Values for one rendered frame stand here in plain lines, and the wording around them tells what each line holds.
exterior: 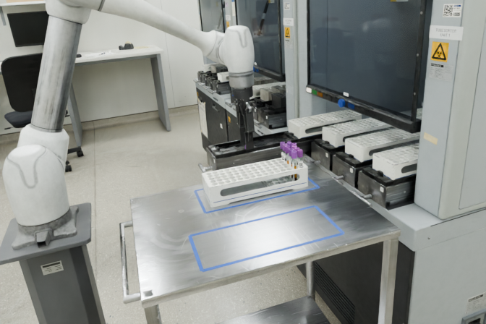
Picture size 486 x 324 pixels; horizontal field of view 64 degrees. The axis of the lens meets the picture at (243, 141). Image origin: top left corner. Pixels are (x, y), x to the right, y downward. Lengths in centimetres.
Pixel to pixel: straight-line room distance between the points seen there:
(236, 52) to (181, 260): 74
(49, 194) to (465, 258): 126
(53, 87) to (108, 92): 353
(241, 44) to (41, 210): 81
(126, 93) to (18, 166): 373
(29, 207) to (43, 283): 26
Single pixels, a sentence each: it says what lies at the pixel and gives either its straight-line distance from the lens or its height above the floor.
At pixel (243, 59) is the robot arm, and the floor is 116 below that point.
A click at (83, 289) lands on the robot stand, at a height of 49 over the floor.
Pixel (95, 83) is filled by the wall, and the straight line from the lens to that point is 492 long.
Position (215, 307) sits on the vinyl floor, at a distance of 199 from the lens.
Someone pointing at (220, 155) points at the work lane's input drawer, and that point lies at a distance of 144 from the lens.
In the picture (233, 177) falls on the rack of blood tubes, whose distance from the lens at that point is 111.
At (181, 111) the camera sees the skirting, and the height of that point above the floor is 4.
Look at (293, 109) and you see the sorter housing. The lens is 185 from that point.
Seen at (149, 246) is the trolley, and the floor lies 82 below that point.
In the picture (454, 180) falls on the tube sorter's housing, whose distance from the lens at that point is 119.
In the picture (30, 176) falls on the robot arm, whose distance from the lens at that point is 129.
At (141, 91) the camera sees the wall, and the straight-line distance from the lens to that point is 496.
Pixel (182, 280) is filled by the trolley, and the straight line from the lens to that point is 85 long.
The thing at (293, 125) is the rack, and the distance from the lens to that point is 158.
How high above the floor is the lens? 135
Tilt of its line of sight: 20 degrees down
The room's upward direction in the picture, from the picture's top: 4 degrees counter-clockwise
